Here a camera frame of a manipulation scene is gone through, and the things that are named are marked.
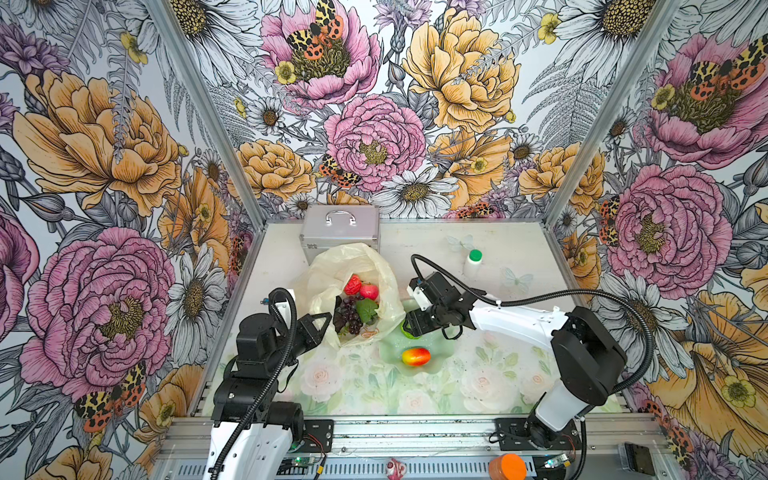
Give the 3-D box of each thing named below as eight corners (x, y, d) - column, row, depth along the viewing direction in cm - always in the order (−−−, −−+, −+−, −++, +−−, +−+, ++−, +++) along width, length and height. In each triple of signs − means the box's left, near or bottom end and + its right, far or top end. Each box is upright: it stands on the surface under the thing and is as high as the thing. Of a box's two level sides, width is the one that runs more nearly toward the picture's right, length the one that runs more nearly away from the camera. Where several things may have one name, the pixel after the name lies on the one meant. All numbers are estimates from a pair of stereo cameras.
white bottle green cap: (464, 280, 107) (470, 261, 99) (462, 268, 110) (468, 249, 102) (477, 280, 107) (484, 261, 99) (474, 268, 110) (481, 249, 102)
